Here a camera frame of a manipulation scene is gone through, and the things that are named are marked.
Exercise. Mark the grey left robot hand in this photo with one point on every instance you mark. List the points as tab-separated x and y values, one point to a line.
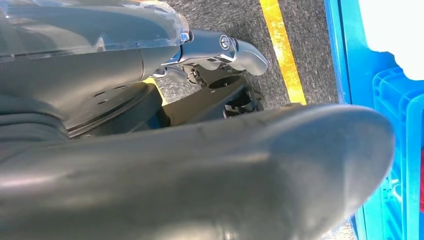
198	182

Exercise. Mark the blue metal shelf rack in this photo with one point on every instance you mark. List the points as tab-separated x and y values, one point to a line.
338	49

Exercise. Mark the robot's own black legs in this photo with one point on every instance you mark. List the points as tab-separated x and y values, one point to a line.
212	96

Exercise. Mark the yellow floor tape square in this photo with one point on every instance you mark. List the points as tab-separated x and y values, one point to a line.
281	49

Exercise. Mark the blue plastic bin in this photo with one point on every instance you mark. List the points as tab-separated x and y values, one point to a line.
400	132

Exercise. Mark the red flat item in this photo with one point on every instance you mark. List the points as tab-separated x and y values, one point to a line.
422	182

